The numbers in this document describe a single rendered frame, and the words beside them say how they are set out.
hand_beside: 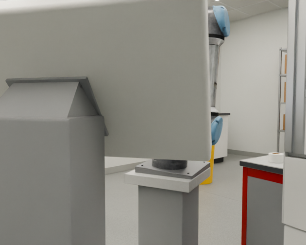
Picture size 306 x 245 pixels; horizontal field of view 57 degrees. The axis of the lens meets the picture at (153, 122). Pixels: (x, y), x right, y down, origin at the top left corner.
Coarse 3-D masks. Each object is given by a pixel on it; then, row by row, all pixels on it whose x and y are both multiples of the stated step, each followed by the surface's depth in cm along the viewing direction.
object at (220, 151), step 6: (222, 114) 503; (228, 114) 515; (222, 126) 510; (222, 132) 511; (222, 138) 511; (216, 144) 499; (222, 144) 512; (216, 150) 500; (222, 150) 513; (216, 156) 501; (222, 156) 514; (216, 162) 510
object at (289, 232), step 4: (284, 228) 57; (288, 228) 56; (292, 228) 56; (296, 228) 55; (284, 232) 57; (288, 232) 56; (292, 232) 56; (296, 232) 55; (300, 232) 54; (304, 232) 54; (284, 236) 57; (288, 236) 56; (292, 236) 56; (296, 236) 55; (300, 236) 54; (304, 236) 54; (284, 240) 57; (288, 240) 56; (292, 240) 56; (296, 240) 55; (300, 240) 54; (304, 240) 54; (284, 244) 57; (288, 244) 56; (292, 244) 56; (296, 244) 55; (300, 244) 54; (304, 244) 54
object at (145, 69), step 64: (0, 0) 43; (64, 0) 38; (128, 0) 35; (192, 0) 33; (0, 64) 46; (64, 64) 43; (128, 64) 41; (192, 64) 39; (128, 128) 51; (192, 128) 48
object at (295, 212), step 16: (288, 160) 56; (304, 160) 53; (288, 176) 56; (304, 176) 53; (288, 192) 56; (304, 192) 53; (288, 208) 56; (304, 208) 53; (288, 224) 56; (304, 224) 53
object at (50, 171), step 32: (0, 128) 41; (32, 128) 40; (64, 128) 39; (96, 128) 46; (0, 160) 42; (32, 160) 40; (64, 160) 39; (96, 160) 47; (0, 192) 42; (32, 192) 40; (64, 192) 39; (96, 192) 47; (0, 224) 42; (32, 224) 41; (64, 224) 39; (96, 224) 47
